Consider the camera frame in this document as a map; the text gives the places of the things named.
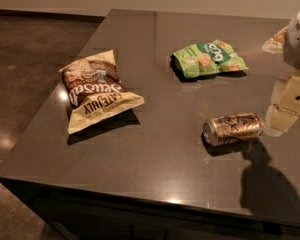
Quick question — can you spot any dark cabinet under table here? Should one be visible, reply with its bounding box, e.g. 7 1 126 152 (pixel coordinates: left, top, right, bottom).
0 176 300 240

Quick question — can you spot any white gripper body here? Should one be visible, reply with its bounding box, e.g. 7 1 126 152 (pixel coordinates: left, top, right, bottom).
283 11 300 69

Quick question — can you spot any orange soda can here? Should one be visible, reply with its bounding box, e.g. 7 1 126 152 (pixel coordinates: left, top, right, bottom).
203 113 263 147

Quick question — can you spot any green snack bag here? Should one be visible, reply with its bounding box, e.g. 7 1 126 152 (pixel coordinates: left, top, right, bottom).
172 40 248 79

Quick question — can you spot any brown and cream chip bag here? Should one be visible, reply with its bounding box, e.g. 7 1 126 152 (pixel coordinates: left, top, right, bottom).
59 50 144 134

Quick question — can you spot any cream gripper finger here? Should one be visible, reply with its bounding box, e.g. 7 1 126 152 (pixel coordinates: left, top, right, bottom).
262 27 288 54
264 70 300 137

